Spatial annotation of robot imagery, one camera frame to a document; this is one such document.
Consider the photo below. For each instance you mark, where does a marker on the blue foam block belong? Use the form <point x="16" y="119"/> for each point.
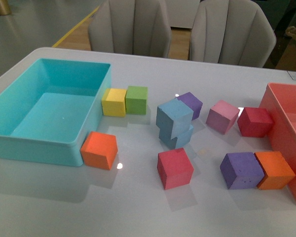
<point x="173" y="118"/>
<point x="177" y="142"/>

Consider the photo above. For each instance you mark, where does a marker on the green foam block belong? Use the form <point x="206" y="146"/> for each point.
<point x="136" y="100"/>

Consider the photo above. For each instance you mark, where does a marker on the yellow foam block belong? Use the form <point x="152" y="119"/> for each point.
<point x="113" y="102"/>

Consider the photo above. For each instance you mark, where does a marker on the far purple foam block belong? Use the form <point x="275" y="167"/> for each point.
<point x="192" y="102"/>

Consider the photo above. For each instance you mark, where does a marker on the purple foam block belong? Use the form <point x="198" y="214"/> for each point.
<point x="192" y="102"/>
<point x="241" y="170"/>

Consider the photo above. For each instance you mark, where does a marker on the front red foam block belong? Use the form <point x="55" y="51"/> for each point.
<point x="174" y="168"/>

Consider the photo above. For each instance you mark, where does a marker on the left orange foam block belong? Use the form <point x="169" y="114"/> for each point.
<point x="99" y="150"/>

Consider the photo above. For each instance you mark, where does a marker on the orange foam block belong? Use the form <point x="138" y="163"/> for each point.
<point x="99" y="150"/>
<point x="277" y="172"/>

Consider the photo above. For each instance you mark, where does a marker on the pink foam block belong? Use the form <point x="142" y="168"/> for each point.
<point x="222" y="116"/>

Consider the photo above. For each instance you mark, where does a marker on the left grey chair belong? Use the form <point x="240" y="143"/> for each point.
<point x="135" y="27"/>

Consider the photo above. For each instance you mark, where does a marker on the grey chair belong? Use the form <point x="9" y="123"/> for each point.
<point x="135" y="27"/>
<point x="233" y="32"/>

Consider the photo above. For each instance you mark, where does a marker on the near purple foam block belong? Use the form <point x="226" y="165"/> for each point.
<point x="241" y="170"/>

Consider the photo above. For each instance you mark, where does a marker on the dark red foam block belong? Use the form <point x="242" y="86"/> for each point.
<point x="254" y="122"/>

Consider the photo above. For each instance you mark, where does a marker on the turquoise plastic bin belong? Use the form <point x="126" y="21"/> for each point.
<point x="49" y="110"/>

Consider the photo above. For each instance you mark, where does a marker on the white cabinet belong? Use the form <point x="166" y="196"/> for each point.
<point x="182" y="13"/>

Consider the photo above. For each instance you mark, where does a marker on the right grey chair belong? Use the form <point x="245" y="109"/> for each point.
<point x="233" y="32"/>

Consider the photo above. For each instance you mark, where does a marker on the pink plastic bin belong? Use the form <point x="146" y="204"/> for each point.
<point x="279" y="100"/>

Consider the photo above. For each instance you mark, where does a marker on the right orange foam block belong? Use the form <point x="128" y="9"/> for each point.
<point x="277" y="172"/>

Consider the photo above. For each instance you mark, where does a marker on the gold cylinder post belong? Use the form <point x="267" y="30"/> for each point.
<point x="4" y="8"/>

